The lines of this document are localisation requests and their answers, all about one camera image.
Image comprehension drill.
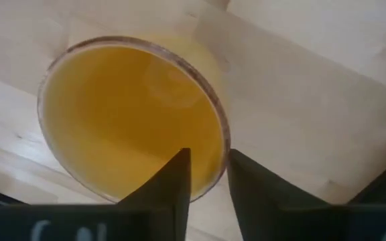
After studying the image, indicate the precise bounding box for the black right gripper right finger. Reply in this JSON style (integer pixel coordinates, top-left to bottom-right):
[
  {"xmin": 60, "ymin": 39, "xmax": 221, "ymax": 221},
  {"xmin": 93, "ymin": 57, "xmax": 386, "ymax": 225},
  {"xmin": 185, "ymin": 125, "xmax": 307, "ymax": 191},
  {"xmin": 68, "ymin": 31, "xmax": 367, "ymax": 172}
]
[{"xmin": 227, "ymin": 149, "xmax": 330, "ymax": 241}]

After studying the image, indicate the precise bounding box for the orange mug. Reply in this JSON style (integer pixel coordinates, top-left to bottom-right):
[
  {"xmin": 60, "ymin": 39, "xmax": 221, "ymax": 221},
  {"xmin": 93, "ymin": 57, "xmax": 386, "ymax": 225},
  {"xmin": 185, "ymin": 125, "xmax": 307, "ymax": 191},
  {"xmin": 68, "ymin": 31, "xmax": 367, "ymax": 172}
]
[{"xmin": 37, "ymin": 35, "xmax": 231, "ymax": 204}]

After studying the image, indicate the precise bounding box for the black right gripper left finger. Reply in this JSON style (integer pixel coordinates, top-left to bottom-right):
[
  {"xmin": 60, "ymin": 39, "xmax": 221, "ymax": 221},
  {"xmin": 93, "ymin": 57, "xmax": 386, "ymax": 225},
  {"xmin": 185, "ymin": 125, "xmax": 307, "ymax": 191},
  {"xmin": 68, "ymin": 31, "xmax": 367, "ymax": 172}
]
[{"xmin": 117, "ymin": 147, "xmax": 192, "ymax": 241}]

